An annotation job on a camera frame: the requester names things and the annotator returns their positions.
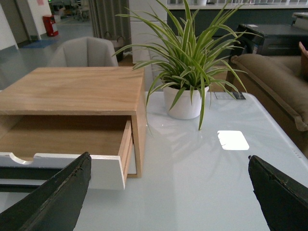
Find grey armchair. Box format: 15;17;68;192
47;37;118;67

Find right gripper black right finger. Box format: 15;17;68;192
248;155;308;231

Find spider plant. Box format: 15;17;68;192
112;0;263;131

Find white plant pot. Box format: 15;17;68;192
163;87;202;120

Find black side table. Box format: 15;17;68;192
225;25;308;90

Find brown sofa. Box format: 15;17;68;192
227;53;308;155

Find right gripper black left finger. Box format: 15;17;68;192
0;152;91;231

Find small dark card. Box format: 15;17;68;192
214;92;246;100

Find wooden drawer cabinet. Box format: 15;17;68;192
0;67;146;178

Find white cabinet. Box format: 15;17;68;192
128;0;168;64

